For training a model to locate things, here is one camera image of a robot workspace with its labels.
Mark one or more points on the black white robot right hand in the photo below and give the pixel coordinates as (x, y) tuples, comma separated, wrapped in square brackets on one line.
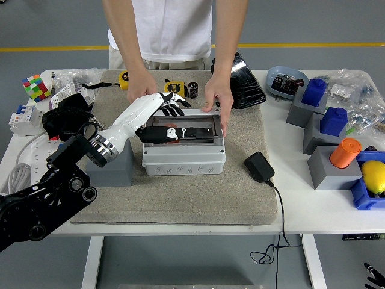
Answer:
[(377, 277)]

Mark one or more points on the yellow tape measure round face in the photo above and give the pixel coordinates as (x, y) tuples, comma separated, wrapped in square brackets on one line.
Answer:
[(174, 88)]

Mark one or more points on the green plastic stick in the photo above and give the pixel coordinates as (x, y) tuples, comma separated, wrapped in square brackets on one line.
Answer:
[(349, 131)]

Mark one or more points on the blue-grey bowl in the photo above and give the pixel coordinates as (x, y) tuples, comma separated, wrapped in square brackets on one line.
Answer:
[(278, 73)]

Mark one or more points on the black table control panel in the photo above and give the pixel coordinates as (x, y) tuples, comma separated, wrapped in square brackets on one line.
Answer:
[(361, 237)]

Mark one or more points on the clear plastic bags with parts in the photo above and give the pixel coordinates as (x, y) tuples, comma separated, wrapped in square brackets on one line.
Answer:
[(361, 99)]

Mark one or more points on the white circuit breaker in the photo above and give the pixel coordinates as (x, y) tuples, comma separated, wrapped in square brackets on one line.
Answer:
[(25, 120)]

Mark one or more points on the purple white card packet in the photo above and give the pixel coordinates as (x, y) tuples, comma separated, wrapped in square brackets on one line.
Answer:
[(61, 94)]

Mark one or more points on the large colourful puzzle cube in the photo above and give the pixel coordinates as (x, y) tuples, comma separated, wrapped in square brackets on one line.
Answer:
[(36, 88)]

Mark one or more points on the dark electronic parts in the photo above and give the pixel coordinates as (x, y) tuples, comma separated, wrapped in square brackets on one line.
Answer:
[(287, 84)]

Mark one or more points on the white power strip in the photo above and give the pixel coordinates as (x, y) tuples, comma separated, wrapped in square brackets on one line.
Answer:
[(39, 156)]

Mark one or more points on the dark pen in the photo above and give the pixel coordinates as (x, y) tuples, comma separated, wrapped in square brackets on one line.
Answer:
[(53, 84)]

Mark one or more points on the small white electrical module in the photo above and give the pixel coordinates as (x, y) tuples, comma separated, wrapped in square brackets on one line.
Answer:
[(88, 96)]

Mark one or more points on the blue plastic bin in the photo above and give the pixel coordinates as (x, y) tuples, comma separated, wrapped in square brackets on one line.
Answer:
[(365, 198)]

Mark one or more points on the person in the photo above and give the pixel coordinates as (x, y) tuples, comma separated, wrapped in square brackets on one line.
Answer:
[(174, 30)]

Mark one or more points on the small black capacitor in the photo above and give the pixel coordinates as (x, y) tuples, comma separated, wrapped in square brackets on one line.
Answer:
[(193, 90)]

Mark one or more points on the grey electrical box clear lid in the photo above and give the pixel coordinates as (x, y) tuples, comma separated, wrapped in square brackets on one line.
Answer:
[(183, 159)]

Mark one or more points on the black power adapter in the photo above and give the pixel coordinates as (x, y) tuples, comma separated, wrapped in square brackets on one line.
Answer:
[(259, 166)]

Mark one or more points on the person's right hand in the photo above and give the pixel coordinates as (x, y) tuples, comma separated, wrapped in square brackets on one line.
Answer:
[(141, 84)]

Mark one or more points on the black cloth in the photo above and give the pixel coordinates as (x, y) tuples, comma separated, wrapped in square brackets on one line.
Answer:
[(66, 120)]

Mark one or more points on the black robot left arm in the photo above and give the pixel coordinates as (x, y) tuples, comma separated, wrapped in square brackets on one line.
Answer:
[(36, 210)]

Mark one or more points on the white table leg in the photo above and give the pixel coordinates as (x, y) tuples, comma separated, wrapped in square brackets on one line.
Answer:
[(314, 262), (91, 262)]

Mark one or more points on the person's left forearm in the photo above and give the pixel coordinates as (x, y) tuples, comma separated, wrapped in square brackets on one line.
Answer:
[(230, 36)]

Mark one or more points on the person's right forearm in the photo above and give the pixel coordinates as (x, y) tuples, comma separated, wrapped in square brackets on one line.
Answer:
[(126, 36)]

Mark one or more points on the small black object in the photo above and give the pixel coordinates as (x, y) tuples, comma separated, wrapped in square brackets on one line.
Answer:
[(371, 148)]

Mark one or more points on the orange cylinder battery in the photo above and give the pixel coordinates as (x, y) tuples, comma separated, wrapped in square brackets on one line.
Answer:
[(171, 124), (344, 153)]

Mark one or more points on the person's left hand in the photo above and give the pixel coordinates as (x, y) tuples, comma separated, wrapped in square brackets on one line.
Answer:
[(222, 90)]

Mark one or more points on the yellow lemon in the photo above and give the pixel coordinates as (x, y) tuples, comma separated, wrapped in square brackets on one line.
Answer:
[(374, 176)]

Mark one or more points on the blue block battery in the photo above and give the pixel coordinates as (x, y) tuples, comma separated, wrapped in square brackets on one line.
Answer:
[(314, 93), (333, 122)]

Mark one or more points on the clear plastic bag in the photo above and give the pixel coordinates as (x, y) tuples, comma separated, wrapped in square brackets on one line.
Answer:
[(75, 75)]

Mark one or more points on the grey-brown mat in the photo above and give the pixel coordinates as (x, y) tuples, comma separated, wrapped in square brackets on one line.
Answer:
[(180, 198)]

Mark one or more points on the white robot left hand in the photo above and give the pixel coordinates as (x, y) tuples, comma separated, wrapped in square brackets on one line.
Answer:
[(135, 114)]

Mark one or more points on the grey holder block round hole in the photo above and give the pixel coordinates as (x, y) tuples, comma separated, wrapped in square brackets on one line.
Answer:
[(114, 174)]

